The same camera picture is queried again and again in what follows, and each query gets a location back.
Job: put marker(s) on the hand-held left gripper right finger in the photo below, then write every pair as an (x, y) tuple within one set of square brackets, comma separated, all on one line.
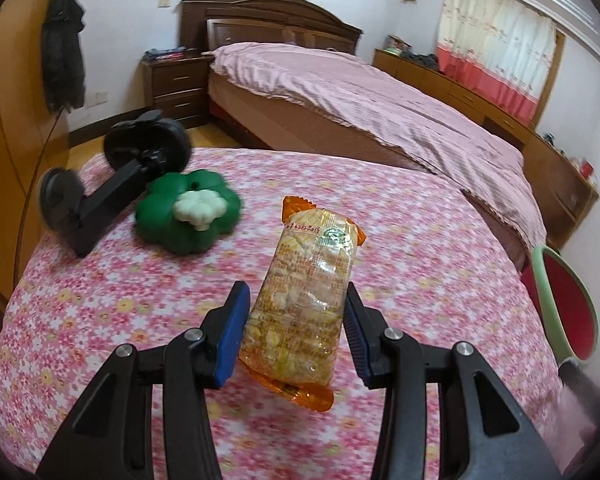
[(356, 335)]

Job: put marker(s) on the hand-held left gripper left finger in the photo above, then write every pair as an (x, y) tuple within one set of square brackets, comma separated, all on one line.
[(230, 340)]

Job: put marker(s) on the orange-ended snack packet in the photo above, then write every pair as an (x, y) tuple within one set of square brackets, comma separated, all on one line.
[(300, 300)]

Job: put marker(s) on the red bin with green rim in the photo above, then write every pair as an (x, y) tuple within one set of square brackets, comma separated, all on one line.
[(575, 310)]

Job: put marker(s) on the pink floral tablecloth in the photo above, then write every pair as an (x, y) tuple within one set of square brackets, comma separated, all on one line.
[(105, 310)]

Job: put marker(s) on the green flower-shaped cushion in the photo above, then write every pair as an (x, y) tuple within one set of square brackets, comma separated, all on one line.
[(162, 220)]

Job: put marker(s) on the black suction phone holder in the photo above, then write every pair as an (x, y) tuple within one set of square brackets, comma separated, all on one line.
[(110, 195)]

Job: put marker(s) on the pink bedspread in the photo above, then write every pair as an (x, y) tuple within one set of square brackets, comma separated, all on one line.
[(380, 110)]

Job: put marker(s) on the dark wooden nightstand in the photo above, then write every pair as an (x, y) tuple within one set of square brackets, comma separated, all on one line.
[(175, 90)]

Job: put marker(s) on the long wooden low cabinet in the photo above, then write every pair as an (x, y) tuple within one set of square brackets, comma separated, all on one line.
[(455, 90)]

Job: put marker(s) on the small black object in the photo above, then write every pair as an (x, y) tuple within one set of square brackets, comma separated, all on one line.
[(548, 137)]

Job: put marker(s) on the dark clothes pile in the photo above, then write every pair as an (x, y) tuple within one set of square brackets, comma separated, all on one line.
[(425, 59)]

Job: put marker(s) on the red cup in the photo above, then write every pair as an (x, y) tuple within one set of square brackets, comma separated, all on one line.
[(587, 168)]

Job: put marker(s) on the colourful upright box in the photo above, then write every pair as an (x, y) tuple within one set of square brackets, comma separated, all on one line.
[(397, 45)]

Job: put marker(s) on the small dark red items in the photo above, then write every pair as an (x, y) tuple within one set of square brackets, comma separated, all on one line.
[(165, 53)]

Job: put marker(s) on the wooden wardrobe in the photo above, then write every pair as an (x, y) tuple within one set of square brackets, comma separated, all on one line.
[(10, 135)]

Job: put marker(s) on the white and pink curtain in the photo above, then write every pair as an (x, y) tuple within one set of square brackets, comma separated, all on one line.
[(490, 45)]

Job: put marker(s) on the black jacket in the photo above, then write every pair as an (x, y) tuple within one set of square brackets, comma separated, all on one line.
[(62, 60)]

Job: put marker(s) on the bed with pink cover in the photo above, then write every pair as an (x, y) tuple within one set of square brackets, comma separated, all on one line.
[(260, 15)]

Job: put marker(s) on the white wall socket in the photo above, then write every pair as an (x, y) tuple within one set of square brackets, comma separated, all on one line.
[(97, 98)]

